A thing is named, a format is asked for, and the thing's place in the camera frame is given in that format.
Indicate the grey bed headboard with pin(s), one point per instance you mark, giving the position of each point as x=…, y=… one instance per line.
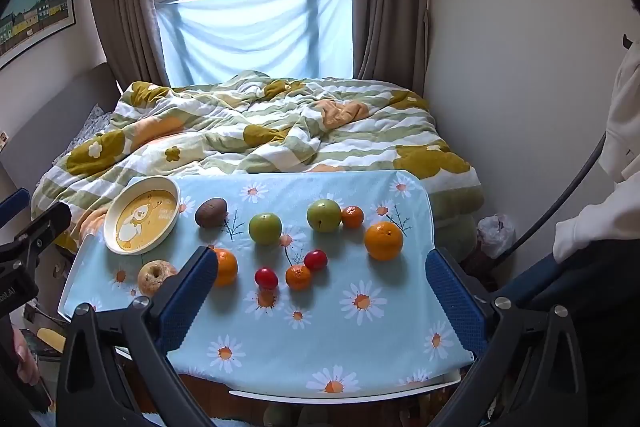
x=55, y=107

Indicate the brown kiwi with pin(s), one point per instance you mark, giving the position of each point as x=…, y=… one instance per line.
x=211, y=212

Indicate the cream yellow bear bowl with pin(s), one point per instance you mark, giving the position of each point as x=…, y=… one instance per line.
x=145, y=217

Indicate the wrinkled brown apple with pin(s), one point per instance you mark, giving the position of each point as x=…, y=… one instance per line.
x=152, y=279

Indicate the dark blue cloth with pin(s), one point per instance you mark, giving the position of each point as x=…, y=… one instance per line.
x=590, y=287

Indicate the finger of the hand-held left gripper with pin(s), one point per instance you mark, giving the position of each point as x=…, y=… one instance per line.
x=12, y=207
x=45, y=227

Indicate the grey dotted bed sheet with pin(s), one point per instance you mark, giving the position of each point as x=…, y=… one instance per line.
x=87, y=124

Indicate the large round orange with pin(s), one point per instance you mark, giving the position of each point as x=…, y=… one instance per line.
x=383, y=241

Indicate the person's left hand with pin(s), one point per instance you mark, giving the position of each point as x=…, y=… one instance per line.
x=26, y=354

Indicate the white garment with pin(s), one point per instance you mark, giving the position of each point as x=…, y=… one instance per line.
x=620, y=127

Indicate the clear plastic bag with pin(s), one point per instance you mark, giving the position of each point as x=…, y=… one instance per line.
x=496, y=234

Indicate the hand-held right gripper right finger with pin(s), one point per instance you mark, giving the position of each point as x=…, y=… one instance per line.
x=455, y=302

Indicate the blue daisy tablecloth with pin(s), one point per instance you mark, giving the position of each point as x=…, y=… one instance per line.
x=330, y=327

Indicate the light blue window cloth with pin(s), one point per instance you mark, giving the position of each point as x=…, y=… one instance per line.
x=250, y=32

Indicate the wall poster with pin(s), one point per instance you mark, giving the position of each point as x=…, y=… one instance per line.
x=37, y=14

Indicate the red cherry tomato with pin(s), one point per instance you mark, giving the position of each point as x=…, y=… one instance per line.
x=315, y=260
x=266, y=278

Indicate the green striped floral blanket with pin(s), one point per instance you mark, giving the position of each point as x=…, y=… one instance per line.
x=250, y=132

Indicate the small tangerine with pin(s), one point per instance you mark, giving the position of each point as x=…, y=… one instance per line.
x=298, y=278
x=352, y=216

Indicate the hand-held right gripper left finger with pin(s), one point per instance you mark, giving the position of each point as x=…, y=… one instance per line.
x=186, y=302

